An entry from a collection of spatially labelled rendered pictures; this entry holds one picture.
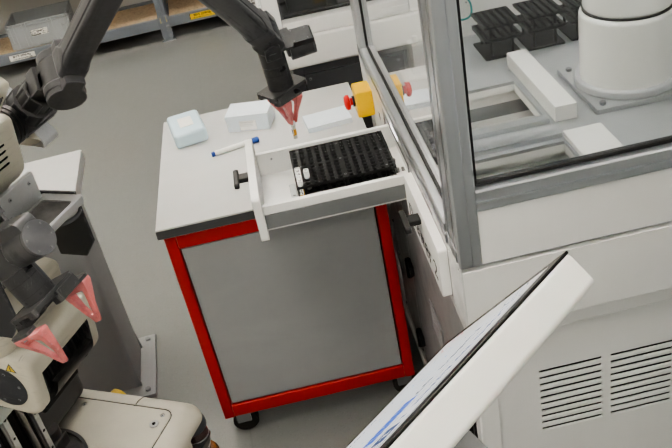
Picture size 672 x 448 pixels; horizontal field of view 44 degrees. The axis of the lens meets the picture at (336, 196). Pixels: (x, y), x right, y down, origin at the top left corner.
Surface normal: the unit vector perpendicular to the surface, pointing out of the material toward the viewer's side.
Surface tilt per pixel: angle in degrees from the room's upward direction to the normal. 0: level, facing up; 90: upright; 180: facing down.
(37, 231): 63
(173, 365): 0
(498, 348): 40
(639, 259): 90
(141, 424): 0
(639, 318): 90
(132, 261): 0
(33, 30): 90
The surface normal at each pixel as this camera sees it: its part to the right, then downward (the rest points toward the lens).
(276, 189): -0.17, -0.84
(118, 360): 0.19, 0.49
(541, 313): 0.34, -0.49
